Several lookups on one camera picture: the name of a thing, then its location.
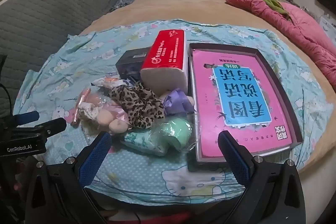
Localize peach puff in clear packet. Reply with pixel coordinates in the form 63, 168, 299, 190
91, 76, 124, 90

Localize grey quilted headboard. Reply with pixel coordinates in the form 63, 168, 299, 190
0, 0, 124, 119

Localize cartoon cat printed blanket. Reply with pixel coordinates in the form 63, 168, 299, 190
13, 20, 327, 205

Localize pink quilt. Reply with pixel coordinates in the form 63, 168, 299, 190
225, 0, 336, 88

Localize small black box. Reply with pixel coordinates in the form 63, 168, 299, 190
115, 47, 152, 83

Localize dark floral cloth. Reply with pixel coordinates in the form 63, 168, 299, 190
110, 0, 135, 12

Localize teddy bear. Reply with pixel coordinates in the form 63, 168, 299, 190
160, 88, 196, 113
96, 105, 132, 134

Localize pink book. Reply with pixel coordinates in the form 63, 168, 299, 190
192, 49, 293, 163

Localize pink stick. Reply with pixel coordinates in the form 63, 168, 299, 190
71, 89, 92, 127

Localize leopard print scrunchie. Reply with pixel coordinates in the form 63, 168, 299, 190
108, 82, 166, 130

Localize dark shallow cardboard box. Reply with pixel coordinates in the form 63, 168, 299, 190
188, 42, 303, 164

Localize red tissue pack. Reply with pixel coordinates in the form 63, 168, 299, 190
140, 29, 189, 95

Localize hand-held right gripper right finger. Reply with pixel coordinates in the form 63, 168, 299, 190
218, 130, 306, 224

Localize beige bed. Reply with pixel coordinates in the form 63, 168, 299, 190
67, 0, 336, 182

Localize white floral scrunchie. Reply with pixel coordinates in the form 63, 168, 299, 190
77, 101, 101, 121

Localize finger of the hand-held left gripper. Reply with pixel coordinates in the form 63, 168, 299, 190
10, 111, 40, 126
10, 117, 67, 139

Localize green makeup sponge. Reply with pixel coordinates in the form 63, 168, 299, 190
152, 118, 195, 152

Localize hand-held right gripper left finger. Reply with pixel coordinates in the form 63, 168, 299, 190
25, 132, 112, 224

